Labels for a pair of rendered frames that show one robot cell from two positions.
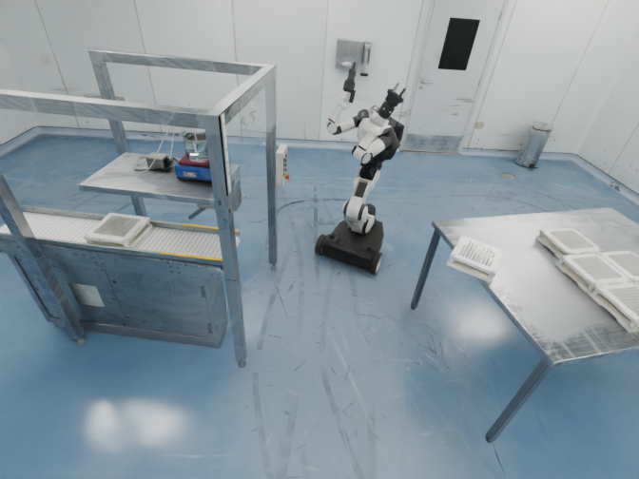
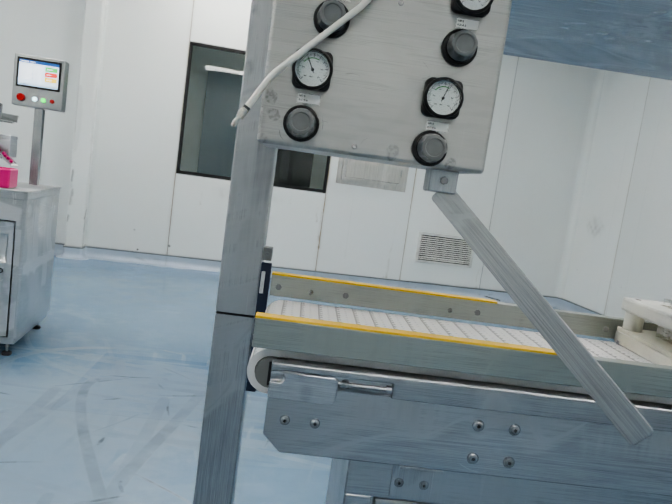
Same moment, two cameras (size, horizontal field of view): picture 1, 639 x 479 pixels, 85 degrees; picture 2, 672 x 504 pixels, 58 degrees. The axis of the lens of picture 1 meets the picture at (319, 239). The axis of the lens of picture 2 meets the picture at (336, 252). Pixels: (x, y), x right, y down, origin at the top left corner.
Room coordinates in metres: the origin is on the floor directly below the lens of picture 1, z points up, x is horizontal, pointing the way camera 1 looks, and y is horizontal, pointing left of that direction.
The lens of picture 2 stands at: (2.27, 0.47, 1.00)
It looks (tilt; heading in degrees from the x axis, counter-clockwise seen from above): 7 degrees down; 173
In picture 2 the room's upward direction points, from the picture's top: 8 degrees clockwise
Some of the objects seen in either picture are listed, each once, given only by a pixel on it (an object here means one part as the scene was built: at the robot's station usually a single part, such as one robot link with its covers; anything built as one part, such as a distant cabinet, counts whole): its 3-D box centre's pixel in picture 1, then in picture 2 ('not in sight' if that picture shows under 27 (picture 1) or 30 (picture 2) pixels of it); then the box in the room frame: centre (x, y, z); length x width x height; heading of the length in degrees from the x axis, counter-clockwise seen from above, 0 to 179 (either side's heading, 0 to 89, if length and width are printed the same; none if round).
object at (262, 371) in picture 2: not in sight; (276, 339); (1.51, 0.50, 0.79); 0.27 x 0.03 x 0.03; 177
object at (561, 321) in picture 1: (589, 265); not in sight; (1.66, -1.61, 0.80); 1.50 x 1.10 x 0.04; 105
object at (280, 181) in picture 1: (280, 165); not in sight; (2.35, 0.32, 0.96); 0.17 x 0.06 x 0.26; 177
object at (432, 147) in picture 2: not in sight; (432, 143); (1.71, 0.61, 1.05); 0.03 x 0.03 x 0.04; 87
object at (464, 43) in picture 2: not in sight; (463, 39); (1.71, 0.63, 1.14); 0.03 x 0.02 x 0.04; 87
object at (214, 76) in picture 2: not in sight; (260, 120); (-3.43, 0.29, 1.43); 1.38 x 0.01 x 1.16; 95
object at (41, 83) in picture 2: not in sight; (37, 122); (-0.93, -0.71, 1.07); 0.23 x 0.10 x 0.62; 95
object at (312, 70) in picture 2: not in sight; (312, 69); (1.69, 0.50, 1.10); 0.04 x 0.01 x 0.04; 87
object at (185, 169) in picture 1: (203, 164); not in sight; (1.55, 0.59, 1.30); 0.21 x 0.20 x 0.09; 177
